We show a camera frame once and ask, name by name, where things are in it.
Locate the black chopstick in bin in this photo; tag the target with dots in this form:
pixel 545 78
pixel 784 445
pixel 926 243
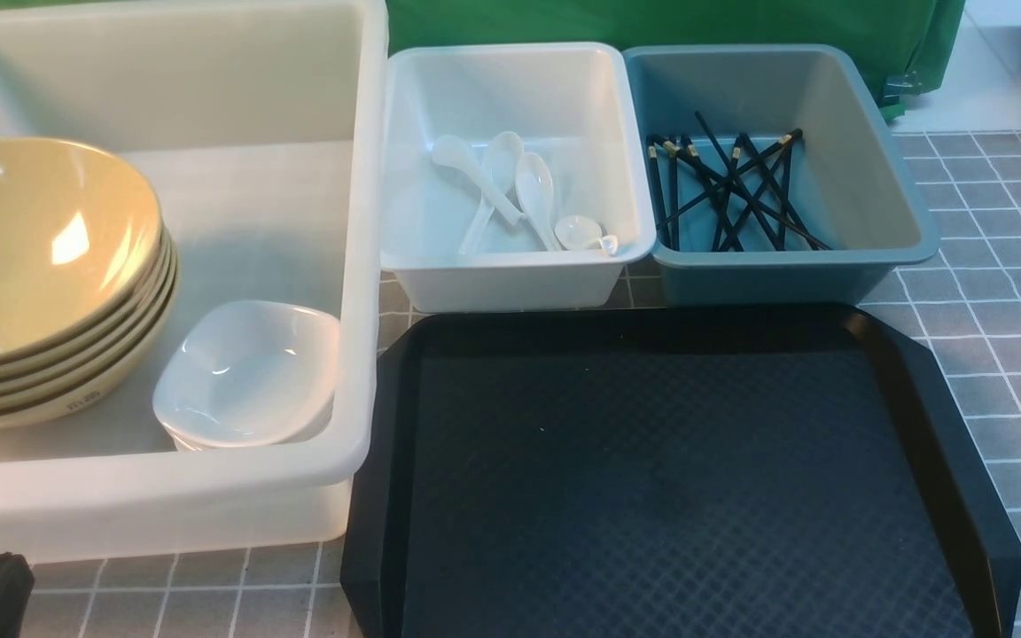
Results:
pixel 783 195
pixel 774 163
pixel 721 204
pixel 673 192
pixel 657 193
pixel 710 188

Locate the stacked yellow bowl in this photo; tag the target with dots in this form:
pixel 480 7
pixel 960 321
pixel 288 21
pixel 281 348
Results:
pixel 114 370
pixel 83 339
pixel 59 385
pixel 38 376

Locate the bottom stacked yellow bowl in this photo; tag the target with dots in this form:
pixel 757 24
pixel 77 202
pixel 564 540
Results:
pixel 114 370

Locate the yellow noodle bowl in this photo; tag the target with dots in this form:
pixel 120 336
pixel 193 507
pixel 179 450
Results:
pixel 77 227

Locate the black serving tray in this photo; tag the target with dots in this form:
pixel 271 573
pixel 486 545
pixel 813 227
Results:
pixel 752 471

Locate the white spoon front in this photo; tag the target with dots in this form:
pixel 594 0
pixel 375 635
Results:
pixel 580 233

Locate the stacked white square dish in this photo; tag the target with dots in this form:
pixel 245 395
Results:
pixel 185 442

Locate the top stacked yellow bowl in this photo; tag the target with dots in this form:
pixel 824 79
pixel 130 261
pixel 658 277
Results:
pixel 83 339

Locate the large translucent white bin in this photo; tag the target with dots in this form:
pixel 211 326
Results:
pixel 290 222

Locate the small white plastic bin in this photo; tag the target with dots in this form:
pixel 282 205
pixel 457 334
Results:
pixel 570 103

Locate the blue plastic bin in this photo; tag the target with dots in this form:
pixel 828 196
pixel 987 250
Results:
pixel 848 181

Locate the white spoon in bin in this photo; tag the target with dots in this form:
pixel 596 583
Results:
pixel 453 152

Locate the white soup spoon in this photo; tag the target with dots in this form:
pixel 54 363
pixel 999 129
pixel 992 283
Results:
pixel 535 191

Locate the white square dish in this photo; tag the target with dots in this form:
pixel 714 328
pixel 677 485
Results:
pixel 185 442
pixel 251 371

